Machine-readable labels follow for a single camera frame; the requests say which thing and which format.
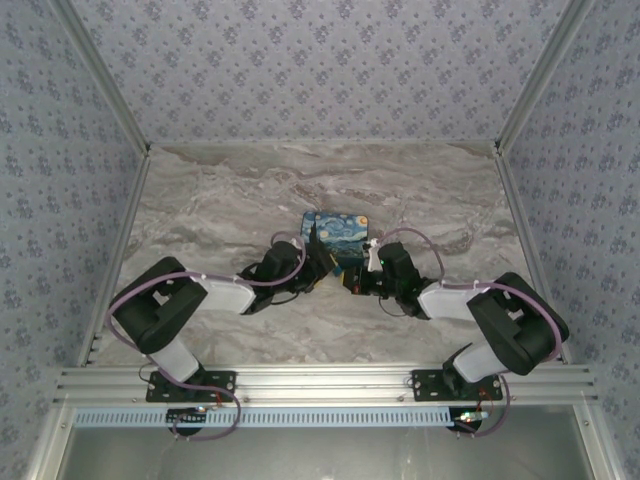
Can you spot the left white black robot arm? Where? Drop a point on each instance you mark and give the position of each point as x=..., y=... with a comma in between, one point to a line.
x=230, y=297

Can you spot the starry night print tin box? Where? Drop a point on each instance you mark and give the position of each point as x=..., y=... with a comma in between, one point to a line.
x=340, y=232

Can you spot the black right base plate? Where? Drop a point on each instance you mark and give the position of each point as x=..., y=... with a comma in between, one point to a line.
x=425, y=387

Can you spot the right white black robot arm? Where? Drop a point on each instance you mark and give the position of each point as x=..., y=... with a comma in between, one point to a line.
x=445, y=302

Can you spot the grey metal shelf panel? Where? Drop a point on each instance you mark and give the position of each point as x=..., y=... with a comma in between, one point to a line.
x=320, y=455

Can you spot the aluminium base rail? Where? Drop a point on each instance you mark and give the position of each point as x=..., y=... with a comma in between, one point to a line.
x=325, y=382

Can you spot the aluminium frame post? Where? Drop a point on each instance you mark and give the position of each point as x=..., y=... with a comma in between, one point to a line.
x=545, y=75
x=100, y=75

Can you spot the black controller board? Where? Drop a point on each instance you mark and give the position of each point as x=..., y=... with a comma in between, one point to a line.
x=467, y=420
x=187, y=416

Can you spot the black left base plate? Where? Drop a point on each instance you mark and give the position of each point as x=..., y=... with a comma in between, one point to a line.
x=220, y=387

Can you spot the aluminium side frame bar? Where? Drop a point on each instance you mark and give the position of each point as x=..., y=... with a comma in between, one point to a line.
x=131, y=215
x=517, y=215

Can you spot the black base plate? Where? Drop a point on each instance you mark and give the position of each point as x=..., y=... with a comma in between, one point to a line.
x=220, y=387
x=425, y=387

